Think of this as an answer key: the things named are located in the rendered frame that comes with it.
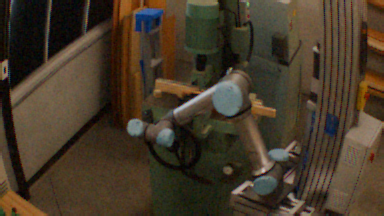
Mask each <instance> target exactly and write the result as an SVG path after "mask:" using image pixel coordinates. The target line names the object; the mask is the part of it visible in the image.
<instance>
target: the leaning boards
mask: <svg viewBox="0 0 384 216"><path fill-rule="evenodd" d="M144 8H148V9H152V8H153V9H162V10H164V13H163V14H162V21H161V25H160V26H159V27H158V28H160V29H161V31H160V32H159V34H160V36H159V41H160V47H161V52H160V53H161V58H164V62H163V63H162V67H163V75H164V79H169V80H173V81H175V39H176V38H175V14H173V15H171V16H170V17H168V18H166V17H165V15H166V0H114V7H113V11H114V12H113V18H112V20H113V23H112V35H111V37H112V41H111V88H112V89H111V98H112V110H113V121H114V127H116V126H117V125H118V124H120V125H123V126H124V127H125V130H128V129H127V124H128V123H129V122H130V121H131V120H133V119H138V120H140V121H143V118H142V103H143V97H142V86H141V67H140V63H139V61H140V59H141V56H140V47H141V46H140V32H135V31H134V29H135V21H136V19H135V14H137V13H138V12H140V11H142V10H143V9H144Z"/></svg>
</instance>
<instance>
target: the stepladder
mask: <svg viewBox="0 0 384 216"><path fill-rule="evenodd" d="M163 13H164V10H162V9H153V8H152V9H148V8H144V9H143V10H142V11H140V12H138V13H137V14H135V19H136V21H135V29H134V31H135V32H140V46H141V47H140V56H141V59H140V61H139V63H140V67H141V86H142V97H143V102H144V101H145V100H146V98H147V97H148V96H149V95H150V94H151V93H152V92H153V90H155V83H156V81H157V79H162V80H163V79H164V75H163V67H162V63H163V62H164V58H161V53H160V52H161V47H160V41H159V36H160V34H159V32H160V31H161V29H160V28H158V27H159V26H160V25H161V21H162V14H163ZM149 36H150V38H151V45H150V39H149ZM150 47H151V52H150ZM151 54H152V59H151ZM152 73H153V74H152ZM157 76H158V78H157Z"/></svg>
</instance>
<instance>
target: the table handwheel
mask: <svg viewBox="0 0 384 216"><path fill-rule="evenodd" d="M180 129H182V130H183V131H184V133H183V134H182V135H181V136H180V134H179V135H178V136H177V137H176V138H175V139H174V142H173V144H172V146H171V147H166V148H167V150H168V151H169V152H171V153H175V155H176V157H177V159H178V161H179V164H180V166H175V165H171V164H169V163H167V162H165V161H164V160H162V159H161V158H160V157H159V156H158V155H157V153H156V152H155V150H154V148H153V145H150V147H147V148H148V150H149V152H150V153H151V155H152V156H153V157H154V158H155V159H156V160H157V161H158V162H159V163H160V164H161V165H163V166H164V167H166V168H169V169H172V170H177V171H181V170H187V169H189V168H193V167H194V166H195V165H196V164H197V163H198V161H199V159H200V156H201V146H200V142H199V140H198V138H197V136H196V135H195V133H194V132H193V131H192V130H191V129H190V128H189V127H188V126H186V124H185V126H183V127H181V128H180ZM187 134H188V135H189V136H190V138H191V139H192V141H193V143H194V146H195V156H194V158H193V160H192V161H191V162H190V163H189V164H187V165H184V164H183V162H182V160H181V158H180V155H179V153H178V152H177V151H178V150H179V149H180V144H181V140H182V139H183V138H184V137H186V136H187Z"/></svg>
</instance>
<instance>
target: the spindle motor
mask: <svg viewBox="0 0 384 216"><path fill-rule="evenodd" d="M217 25H219V3H218V2H217V1H215V0H188V2H187V12H186V17H185V40H184V49H185V50H187V51H189V52H191V53H195V54H211V53H217V52H218V51H219V48H218V41H219V29H217Z"/></svg>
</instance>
